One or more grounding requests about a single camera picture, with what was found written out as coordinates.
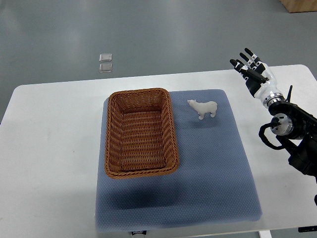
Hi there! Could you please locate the black mat label tag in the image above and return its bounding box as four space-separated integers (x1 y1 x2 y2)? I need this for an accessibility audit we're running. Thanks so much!
131 231 147 238

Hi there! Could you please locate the white toy polar bear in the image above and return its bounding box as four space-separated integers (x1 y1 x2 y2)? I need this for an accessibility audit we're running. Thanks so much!
187 100 217 120

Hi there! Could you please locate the wooden box corner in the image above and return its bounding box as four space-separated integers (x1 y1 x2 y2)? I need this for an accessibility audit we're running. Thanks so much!
280 0 317 13

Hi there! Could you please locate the black table control panel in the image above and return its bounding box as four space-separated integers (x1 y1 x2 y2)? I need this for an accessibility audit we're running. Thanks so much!
298 226 317 233

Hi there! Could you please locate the upper silver floor plate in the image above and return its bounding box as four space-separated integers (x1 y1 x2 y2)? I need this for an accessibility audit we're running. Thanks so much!
99 53 112 62

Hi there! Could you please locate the blue-grey padded mat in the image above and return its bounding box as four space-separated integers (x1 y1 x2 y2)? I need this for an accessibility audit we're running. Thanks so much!
95 89 262 233

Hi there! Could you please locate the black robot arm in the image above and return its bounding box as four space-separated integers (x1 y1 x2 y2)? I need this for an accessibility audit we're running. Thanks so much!
259 86 317 177

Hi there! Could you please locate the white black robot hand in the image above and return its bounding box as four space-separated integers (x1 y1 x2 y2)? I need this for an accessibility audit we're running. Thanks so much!
230 48 285 108

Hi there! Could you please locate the brown wicker basket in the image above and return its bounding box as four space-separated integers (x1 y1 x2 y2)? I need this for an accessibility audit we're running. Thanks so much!
104 88 179 179

